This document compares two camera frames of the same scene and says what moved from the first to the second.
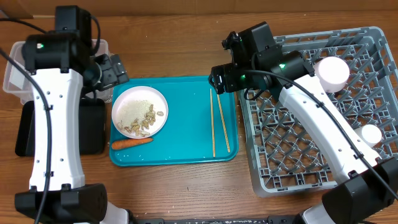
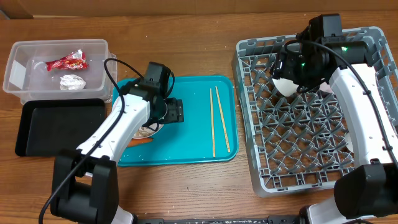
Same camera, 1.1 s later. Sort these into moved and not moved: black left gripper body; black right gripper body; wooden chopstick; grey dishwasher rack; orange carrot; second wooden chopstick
Moved: black right gripper body; black left gripper body
Not moved: wooden chopstick; second wooden chopstick; orange carrot; grey dishwasher rack
